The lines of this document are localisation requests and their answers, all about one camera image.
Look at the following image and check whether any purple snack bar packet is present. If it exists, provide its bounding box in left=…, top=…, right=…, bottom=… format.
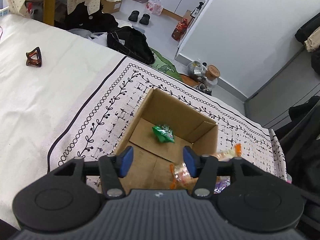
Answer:
left=214, top=176, right=231, bottom=194

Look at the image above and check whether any brown hair claw clip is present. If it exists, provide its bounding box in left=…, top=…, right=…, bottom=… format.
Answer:
left=26, top=47, right=42, bottom=67

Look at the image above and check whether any patterned white cloth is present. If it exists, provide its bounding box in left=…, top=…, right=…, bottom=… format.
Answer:
left=47, top=57, right=287, bottom=191

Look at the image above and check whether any black clothes pile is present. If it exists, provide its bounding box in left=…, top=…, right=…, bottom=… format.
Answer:
left=295, top=13, right=320, bottom=74

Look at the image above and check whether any glass jar on floor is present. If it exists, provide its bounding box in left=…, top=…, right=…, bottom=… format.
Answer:
left=187, top=61, right=207, bottom=81

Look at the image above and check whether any small green snack packet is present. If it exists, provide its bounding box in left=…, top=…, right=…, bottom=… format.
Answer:
left=152, top=125, right=175, bottom=143

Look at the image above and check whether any brown cardboard box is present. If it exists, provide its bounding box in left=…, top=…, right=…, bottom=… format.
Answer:
left=115, top=89, right=218, bottom=193

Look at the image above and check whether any black slipper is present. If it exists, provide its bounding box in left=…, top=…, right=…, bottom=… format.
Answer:
left=139, top=14, right=150, bottom=25
left=128, top=10, right=139, bottom=22

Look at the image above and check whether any green floor mat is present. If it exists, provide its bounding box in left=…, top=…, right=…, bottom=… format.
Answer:
left=150, top=48, right=182, bottom=81

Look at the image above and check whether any orange bread packet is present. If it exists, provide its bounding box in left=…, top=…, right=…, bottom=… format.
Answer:
left=169, top=144, right=241, bottom=192

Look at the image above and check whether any red oil bottle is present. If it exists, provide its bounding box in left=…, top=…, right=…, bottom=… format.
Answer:
left=171, top=18, right=188, bottom=41

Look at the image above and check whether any black slipper left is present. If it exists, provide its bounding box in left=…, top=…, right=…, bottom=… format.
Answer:
left=128, top=10, right=139, bottom=22

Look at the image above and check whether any cardboard box with tissues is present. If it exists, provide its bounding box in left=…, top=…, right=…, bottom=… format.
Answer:
left=101, top=0, right=122, bottom=14

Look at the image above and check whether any jar with wooden lid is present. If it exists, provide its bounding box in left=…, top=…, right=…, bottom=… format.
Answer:
left=206, top=64, right=220, bottom=81

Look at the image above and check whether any black bag on floor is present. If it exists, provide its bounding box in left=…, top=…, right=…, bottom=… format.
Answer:
left=107, top=26, right=155, bottom=65

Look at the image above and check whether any black slipper right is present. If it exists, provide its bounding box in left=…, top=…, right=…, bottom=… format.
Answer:
left=139, top=14, right=150, bottom=25

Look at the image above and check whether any pink plastic bag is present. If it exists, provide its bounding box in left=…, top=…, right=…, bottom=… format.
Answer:
left=146, top=0, right=163, bottom=15

